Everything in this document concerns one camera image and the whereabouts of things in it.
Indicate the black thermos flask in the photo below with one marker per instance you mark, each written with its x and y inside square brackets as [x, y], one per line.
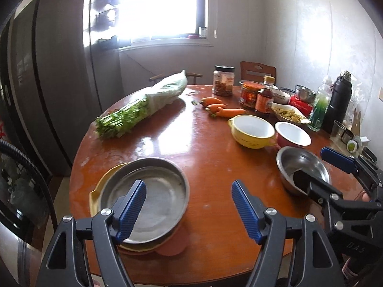
[336, 107]

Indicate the pickle jar with black lid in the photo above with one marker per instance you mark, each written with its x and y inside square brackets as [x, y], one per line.
[223, 83]

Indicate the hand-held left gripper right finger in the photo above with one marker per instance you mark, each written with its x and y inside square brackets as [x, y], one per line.
[248, 212]

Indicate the yellow shell-shaped plate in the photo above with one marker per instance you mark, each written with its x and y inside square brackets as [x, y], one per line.
[97, 194]

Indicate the red and white bowl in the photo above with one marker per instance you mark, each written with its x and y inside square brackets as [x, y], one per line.
[291, 134]

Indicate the bright window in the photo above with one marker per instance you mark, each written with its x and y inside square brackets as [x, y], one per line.
[155, 6]

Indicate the black metal object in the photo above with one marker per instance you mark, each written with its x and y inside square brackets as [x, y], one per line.
[369, 155]

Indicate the orange carrot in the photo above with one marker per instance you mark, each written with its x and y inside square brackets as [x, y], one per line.
[211, 101]
[215, 108]
[230, 112]

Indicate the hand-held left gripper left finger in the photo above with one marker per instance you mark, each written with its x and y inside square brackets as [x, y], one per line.
[131, 209]

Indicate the plastic bottle of green liquid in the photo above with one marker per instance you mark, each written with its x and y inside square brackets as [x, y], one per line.
[318, 113]

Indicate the small steel bowl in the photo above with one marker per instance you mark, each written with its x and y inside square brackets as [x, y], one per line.
[305, 94]

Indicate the fruit in foam net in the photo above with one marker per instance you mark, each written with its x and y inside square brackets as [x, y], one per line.
[352, 146]

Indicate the clear plastic cup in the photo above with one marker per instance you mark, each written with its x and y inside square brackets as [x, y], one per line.
[338, 130]

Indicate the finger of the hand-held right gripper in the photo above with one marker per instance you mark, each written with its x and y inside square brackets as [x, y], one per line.
[338, 160]
[302, 181]

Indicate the grey refrigerator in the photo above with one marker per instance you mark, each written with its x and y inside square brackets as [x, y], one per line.
[59, 65]

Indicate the red cardboard box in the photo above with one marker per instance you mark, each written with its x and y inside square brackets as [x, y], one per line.
[300, 105]

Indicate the large steel bowl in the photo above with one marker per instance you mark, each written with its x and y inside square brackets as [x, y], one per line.
[287, 161]

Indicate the oval steel plate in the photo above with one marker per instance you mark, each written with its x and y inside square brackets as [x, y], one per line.
[167, 191]

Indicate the red chili sauce jar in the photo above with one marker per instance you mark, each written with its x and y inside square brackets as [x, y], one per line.
[250, 97]

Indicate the celery in plastic bag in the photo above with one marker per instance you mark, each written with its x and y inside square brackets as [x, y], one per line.
[125, 119]

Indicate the orange sauce bottle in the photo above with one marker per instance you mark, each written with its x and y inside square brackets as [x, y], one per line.
[264, 103]

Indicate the person's right hand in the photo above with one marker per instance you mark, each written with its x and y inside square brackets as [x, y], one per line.
[365, 197]

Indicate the white charger plug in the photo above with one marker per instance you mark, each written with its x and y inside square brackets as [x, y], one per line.
[365, 140]

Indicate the white patterned bowl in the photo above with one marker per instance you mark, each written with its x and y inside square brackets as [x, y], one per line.
[282, 97]

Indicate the small bottle on windowsill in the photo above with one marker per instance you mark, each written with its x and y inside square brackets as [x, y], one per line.
[203, 32]

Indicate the white plate of food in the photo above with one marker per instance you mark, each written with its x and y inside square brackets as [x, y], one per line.
[288, 113]

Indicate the metal storage rack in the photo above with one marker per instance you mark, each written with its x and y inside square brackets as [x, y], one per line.
[104, 13]

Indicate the wooden chair with carved back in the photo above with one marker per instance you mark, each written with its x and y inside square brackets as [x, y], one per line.
[257, 71]

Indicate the small steel cup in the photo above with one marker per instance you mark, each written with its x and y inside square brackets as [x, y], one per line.
[347, 137]

